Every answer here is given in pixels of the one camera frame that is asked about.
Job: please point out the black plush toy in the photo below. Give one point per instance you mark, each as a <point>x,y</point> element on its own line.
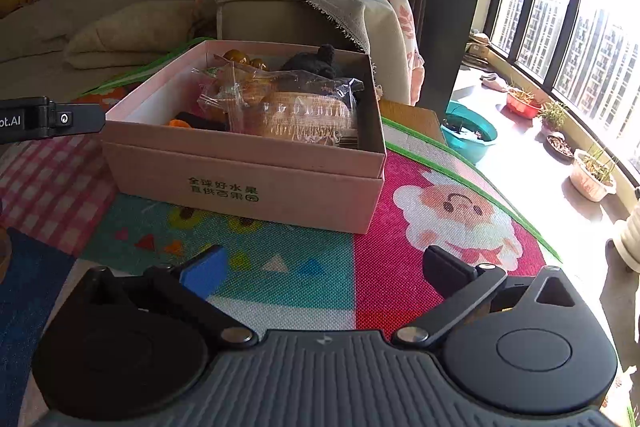
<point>315,62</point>

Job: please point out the beige slipper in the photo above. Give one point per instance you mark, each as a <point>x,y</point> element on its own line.
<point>492,83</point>

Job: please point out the pink cardboard box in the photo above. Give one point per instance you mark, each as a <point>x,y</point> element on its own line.
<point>250,187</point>

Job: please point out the black foam cylinder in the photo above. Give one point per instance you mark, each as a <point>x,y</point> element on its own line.
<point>205,121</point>

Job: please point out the clear bag of bread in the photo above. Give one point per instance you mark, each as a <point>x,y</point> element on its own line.
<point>300,117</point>

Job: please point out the white ribbed pot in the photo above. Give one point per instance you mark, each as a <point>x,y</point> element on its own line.
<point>630,237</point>

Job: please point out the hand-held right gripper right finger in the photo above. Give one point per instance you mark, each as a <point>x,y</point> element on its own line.
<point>445,272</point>

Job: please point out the dark shallow plant bowl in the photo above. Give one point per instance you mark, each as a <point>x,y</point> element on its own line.
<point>560,147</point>

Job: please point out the orange plastic toy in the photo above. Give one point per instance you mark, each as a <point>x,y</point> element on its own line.
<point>179,124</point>

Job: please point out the pack of brown round fruits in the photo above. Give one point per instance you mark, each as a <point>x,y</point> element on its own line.
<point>235,56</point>

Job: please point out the red plant pot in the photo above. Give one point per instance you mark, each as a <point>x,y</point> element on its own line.
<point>522,107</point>

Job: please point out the beige folded blanket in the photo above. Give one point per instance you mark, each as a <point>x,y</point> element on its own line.
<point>130,32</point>

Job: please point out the colourful cartoon play mat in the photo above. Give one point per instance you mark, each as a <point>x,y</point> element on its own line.
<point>425,267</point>

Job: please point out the small green potted plant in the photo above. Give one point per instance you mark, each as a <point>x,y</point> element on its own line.
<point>552,124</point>

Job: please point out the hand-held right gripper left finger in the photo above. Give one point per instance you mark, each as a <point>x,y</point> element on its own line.
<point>202,267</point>

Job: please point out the teal plastic basin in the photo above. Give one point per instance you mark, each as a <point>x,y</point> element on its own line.
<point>475,147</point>

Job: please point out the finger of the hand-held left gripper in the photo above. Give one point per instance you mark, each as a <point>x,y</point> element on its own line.
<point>80,118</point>

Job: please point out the white pink plant pot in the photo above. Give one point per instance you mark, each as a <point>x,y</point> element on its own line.
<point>590,184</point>

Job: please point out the beige sofa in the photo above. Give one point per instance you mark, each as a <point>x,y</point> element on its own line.
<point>250,17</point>

